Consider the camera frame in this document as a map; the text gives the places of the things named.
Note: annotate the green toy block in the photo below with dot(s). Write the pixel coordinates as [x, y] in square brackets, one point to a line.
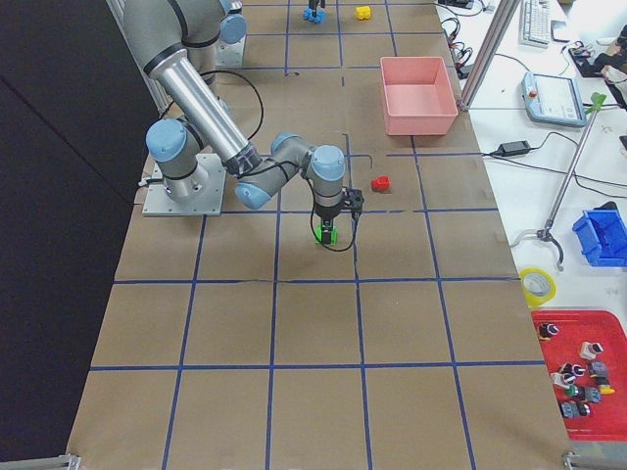
[317, 236]

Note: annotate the blue toy block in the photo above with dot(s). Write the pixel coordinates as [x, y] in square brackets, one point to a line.
[313, 16]

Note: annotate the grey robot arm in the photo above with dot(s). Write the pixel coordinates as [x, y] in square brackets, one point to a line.
[233, 27]
[169, 40]

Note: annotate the pink plastic box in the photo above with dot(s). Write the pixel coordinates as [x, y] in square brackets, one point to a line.
[417, 96]

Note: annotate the yellow toy block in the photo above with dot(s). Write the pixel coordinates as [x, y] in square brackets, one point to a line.
[363, 13]

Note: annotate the red toy block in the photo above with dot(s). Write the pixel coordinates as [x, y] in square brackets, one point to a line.
[380, 184]

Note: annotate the black laptop charger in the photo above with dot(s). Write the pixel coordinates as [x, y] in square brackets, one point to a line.
[513, 149]

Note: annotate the yellow tape roll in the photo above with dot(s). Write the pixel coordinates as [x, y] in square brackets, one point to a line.
[538, 286]

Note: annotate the white keyboard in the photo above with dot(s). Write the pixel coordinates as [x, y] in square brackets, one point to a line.
[534, 23]

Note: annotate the black white push button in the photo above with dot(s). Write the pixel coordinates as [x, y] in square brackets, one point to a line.
[547, 331]

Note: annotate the blue teach pendant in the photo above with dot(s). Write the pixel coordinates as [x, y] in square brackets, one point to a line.
[553, 99]

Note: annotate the blue storage bin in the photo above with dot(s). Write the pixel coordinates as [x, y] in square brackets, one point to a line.
[602, 236]

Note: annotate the red plastic tray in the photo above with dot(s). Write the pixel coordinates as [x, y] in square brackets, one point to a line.
[607, 421]

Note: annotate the black pink push button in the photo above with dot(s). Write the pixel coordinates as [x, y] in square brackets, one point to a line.
[567, 375]

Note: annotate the green push button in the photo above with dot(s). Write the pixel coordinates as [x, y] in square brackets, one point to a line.
[584, 394]

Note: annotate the person in background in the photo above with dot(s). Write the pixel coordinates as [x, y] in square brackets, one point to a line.
[612, 67]

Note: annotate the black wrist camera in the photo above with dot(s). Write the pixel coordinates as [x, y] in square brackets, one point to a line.
[352, 200]

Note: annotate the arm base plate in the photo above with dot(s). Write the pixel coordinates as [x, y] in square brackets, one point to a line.
[199, 194]
[230, 56]

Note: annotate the aluminium frame post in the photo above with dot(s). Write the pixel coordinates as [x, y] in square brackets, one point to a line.
[492, 40]

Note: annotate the white push button switch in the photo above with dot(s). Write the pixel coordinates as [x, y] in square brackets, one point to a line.
[590, 351]

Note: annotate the blue black switch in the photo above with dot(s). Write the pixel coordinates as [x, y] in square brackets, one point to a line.
[574, 409]

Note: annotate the grey yellow switch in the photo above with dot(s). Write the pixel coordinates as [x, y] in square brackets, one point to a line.
[599, 373]

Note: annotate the aluminium corner bracket right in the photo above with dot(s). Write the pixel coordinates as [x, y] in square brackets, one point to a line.
[573, 460]

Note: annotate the aluminium corner bracket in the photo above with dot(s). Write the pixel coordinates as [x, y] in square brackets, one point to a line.
[573, 460]
[61, 462]

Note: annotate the aluminium corner bracket left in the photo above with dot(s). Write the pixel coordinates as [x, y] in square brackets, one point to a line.
[61, 462]

